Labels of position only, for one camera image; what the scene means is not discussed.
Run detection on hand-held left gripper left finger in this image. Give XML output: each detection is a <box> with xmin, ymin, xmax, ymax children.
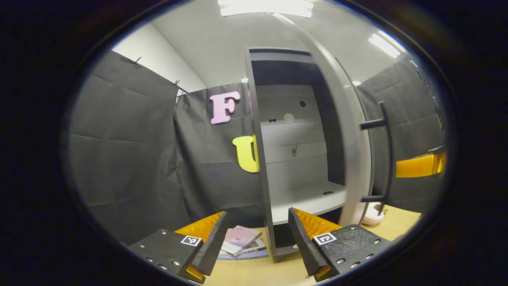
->
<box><xmin>128</xmin><ymin>211</ymin><xmax>230</xmax><ymax>284</ymax></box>

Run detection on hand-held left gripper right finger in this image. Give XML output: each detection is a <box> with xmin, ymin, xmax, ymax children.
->
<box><xmin>289</xmin><ymin>207</ymin><xmax>394</xmax><ymax>282</ymax></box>

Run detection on black door handle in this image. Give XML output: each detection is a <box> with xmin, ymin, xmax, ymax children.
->
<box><xmin>360</xmin><ymin>102</ymin><xmax>394</xmax><ymax>204</ymax></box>

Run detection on cream cabinet door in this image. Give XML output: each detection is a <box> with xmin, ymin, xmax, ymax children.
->
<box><xmin>272</xmin><ymin>13</ymin><xmax>373</xmax><ymax>227</ymax></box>

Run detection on pink book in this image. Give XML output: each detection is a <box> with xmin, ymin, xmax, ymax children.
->
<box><xmin>220</xmin><ymin>225</ymin><xmax>263</xmax><ymax>257</ymax></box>

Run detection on thin blue book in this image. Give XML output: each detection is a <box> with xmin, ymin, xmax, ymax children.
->
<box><xmin>217</xmin><ymin>238</ymin><xmax>270</xmax><ymax>261</ymax></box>

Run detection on black backdrop cloth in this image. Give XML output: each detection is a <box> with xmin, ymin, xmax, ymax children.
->
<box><xmin>173</xmin><ymin>81</ymin><xmax>264</xmax><ymax>229</ymax></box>
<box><xmin>69</xmin><ymin>50</ymin><xmax>191</xmax><ymax>245</ymax></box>
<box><xmin>355</xmin><ymin>54</ymin><xmax>447</xmax><ymax>213</ymax></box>

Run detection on pink white plush toy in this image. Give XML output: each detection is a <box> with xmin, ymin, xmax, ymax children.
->
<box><xmin>362</xmin><ymin>202</ymin><xmax>388</xmax><ymax>226</ymax></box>

